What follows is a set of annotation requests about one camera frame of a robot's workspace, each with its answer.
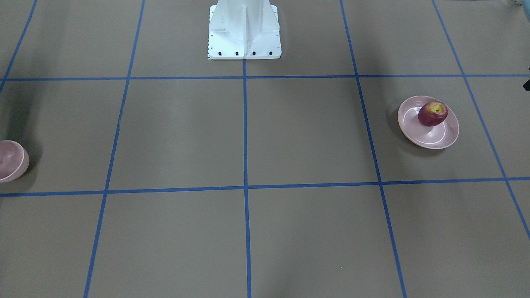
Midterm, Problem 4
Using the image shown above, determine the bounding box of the red apple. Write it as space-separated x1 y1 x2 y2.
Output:
418 100 448 127

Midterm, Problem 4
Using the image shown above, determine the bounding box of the pink bowl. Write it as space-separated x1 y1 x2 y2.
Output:
0 141 29 183

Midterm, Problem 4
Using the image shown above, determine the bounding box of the pink plate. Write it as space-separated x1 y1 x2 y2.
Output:
397 96 460 149

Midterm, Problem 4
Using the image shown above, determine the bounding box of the white pedestal column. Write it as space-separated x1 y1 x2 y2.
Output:
207 0 282 60

